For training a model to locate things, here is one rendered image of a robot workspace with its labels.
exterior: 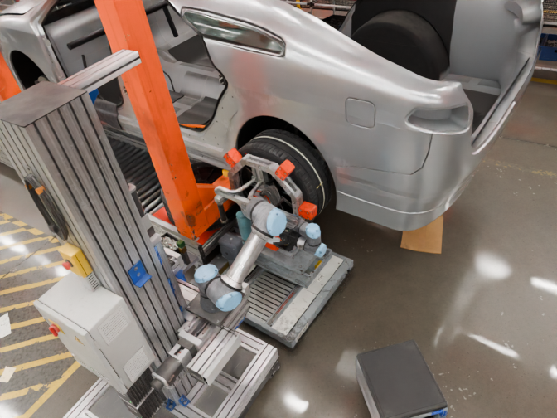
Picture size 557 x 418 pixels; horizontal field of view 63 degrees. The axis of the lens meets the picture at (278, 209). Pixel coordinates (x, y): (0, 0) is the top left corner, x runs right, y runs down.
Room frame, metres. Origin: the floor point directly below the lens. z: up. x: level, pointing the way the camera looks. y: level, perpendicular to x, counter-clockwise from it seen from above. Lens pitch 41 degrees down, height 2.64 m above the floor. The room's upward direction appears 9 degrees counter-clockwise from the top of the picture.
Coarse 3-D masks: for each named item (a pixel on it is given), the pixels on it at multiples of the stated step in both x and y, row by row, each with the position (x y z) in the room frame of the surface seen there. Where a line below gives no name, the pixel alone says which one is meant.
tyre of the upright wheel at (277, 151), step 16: (256, 144) 2.34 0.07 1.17; (272, 144) 2.31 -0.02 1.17; (304, 144) 2.32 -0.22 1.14; (272, 160) 2.25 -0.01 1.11; (288, 160) 2.18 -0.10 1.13; (304, 160) 2.21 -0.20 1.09; (320, 160) 2.26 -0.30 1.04; (304, 176) 2.12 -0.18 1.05; (320, 176) 2.19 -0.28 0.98; (304, 192) 2.10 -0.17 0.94; (320, 192) 2.13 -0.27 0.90; (320, 208) 2.13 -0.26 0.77
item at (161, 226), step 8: (152, 216) 2.78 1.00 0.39; (152, 224) 2.75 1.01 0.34; (160, 224) 2.67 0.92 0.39; (168, 224) 2.66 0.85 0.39; (160, 232) 2.68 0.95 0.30; (168, 232) 2.62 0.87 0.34; (176, 232) 2.55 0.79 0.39; (184, 240) 2.51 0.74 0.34; (192, 248) 2.45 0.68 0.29; (200, 248) 2.42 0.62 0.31
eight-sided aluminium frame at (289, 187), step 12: (252, 156) 2.30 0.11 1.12; (240, 168) 2.31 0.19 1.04; (264, 168) 2.18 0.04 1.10; (276, 168) 2.16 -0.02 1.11; (276, 180) 2.13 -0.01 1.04; (288, 180) 2.12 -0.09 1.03; (240, 192) 2.40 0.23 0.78; (288, 192) 2.08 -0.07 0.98; (300, 192) 2.08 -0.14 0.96; (240, 204) 2.36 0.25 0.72; (300, 204) 2.08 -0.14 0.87; (300, 216) 2.06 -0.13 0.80
